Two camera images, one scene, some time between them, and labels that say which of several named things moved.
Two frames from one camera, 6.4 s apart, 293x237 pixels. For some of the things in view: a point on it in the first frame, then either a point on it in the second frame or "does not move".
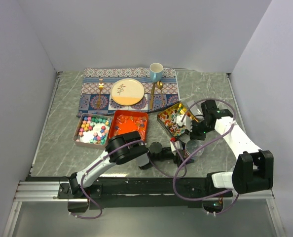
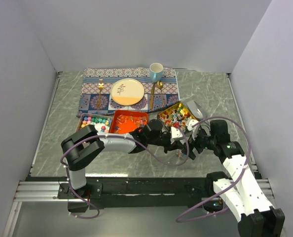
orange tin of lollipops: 124,122 does not move
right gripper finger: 198,136 -> 191,154
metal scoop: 196,109 does not move
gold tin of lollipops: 167,118 does not move
